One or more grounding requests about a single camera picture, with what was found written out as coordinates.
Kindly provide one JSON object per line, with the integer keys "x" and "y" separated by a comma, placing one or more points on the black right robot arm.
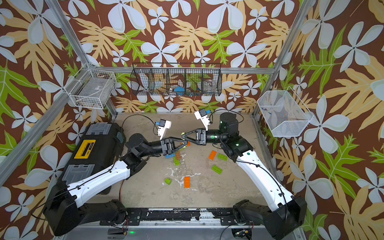
{"x": 283, "y": 212}

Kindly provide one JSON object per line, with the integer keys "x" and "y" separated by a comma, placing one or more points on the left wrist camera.
{"x": 163, "y": 126}

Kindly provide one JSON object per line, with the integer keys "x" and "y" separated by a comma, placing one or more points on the tan brick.
{"x": 178, "y": 156}

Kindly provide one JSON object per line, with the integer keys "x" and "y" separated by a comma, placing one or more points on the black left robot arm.
{"x": 67, "y": 206}

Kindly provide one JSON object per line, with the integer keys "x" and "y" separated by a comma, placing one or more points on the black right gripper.
{"x": 201, "y": 142}

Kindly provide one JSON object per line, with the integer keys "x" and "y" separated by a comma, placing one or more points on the lime brick front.
{"x": 176, "y": 161}

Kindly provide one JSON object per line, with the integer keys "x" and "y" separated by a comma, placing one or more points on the blue object in basket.
{"x": 179, "y": 91}

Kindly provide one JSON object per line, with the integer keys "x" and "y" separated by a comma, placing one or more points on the lime brick right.
{"x": 222, "y": 157}

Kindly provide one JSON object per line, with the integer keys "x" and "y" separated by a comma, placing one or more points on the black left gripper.
{"x": 167, "y": 145}

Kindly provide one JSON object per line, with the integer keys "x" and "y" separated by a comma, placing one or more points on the black yellow toolbox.
{"x": 99, "y": 148}

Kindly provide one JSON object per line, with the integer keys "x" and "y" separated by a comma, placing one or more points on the white wire basket left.
{"x": 91, "y": 87}

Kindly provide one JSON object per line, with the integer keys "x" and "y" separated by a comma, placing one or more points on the black wire basket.
{"x": 161, "y": 80}

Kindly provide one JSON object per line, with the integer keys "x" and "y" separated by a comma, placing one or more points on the small lime brick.
{"x": 168, "y": 181}

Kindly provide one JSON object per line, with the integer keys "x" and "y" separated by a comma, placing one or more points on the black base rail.
{"x": 194, "y": 216}

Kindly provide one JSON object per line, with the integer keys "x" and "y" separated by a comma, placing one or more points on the blue brick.
{"x": 169, "y": 156}

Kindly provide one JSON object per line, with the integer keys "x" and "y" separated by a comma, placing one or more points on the white mesh basket right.
{"x": 285, "y": 113}

